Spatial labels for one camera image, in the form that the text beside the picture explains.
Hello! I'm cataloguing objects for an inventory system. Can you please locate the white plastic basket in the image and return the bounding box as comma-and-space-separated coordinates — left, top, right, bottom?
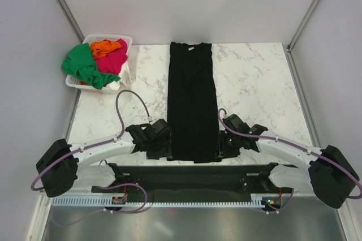
62, 33, 133, 94

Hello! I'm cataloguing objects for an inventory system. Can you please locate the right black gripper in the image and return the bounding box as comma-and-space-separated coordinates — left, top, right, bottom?
214, 130, 241, 159

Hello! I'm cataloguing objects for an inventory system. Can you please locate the green t-shirt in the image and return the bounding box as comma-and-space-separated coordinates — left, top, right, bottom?
61, 43, 120, 90

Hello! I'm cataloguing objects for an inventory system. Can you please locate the black t-shirt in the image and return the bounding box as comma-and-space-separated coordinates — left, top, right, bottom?
167, 42, 219, 163

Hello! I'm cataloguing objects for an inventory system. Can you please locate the white slotted cable duct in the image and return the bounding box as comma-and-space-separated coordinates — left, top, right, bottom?
52, 195, 265, 208

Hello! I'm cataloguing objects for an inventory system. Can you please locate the right aluminium frame post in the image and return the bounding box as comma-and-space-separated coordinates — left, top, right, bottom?
286, 0, 322, 54

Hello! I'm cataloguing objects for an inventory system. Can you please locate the left aluminium frame post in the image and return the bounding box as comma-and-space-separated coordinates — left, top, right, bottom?
56, 0, 85, 42

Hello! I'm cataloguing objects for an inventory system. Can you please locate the orange t-shirt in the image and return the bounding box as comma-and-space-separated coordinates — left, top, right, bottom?
89, 40, 122, 58

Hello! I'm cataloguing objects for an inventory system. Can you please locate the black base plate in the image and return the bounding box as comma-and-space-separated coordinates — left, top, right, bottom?
105, 165, 292, 201

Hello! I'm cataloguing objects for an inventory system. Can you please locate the aluminium front rail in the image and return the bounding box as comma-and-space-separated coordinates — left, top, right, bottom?
39, 171, 348, 196

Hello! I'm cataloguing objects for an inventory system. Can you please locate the red pink t-shirt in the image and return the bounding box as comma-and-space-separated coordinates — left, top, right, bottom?
93, 38, 128, 75

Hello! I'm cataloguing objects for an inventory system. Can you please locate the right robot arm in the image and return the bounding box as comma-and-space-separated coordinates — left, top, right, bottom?
218, 114, 361, 209

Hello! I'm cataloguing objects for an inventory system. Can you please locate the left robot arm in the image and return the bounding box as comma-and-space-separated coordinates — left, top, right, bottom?
36, 119, 173, 198

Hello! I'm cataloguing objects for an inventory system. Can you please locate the white t-shirt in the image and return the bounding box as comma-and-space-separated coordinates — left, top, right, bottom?
106, 61, 135, 93

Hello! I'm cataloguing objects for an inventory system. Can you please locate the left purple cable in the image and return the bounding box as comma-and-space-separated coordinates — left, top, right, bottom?
30, 89, 155, 226

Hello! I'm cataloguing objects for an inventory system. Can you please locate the aluminium frame post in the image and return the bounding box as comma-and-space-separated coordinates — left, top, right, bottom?
56, 0, 85, 42
286, 0, 322, 54

